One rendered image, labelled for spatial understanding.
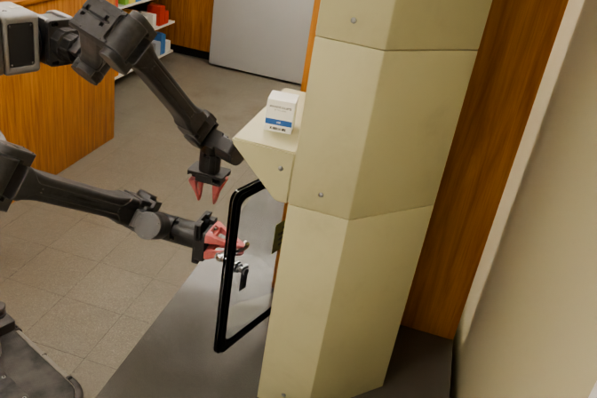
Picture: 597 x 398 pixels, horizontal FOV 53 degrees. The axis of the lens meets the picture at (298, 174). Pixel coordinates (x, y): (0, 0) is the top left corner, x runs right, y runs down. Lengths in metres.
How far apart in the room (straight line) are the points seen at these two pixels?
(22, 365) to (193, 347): 1.10
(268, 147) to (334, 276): 0.27
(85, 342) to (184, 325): 1.39
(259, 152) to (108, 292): 2.15
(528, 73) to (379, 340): 0.63
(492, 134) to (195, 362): 0.81
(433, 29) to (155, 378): 0.90
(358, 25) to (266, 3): 5.23
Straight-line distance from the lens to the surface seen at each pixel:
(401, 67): 0.96
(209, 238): 1.28
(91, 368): 2.74
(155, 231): 1.25
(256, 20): 6.21
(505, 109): 1.34
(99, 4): 1.27
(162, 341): 1.45
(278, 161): 1.03
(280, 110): 1.07
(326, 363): 1.26
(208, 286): 1.61
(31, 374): 2.41
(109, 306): 3.02
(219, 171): 1.63
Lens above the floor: 1.93
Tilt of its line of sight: 26 degrees down
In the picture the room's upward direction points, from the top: 9 degrees clockwise
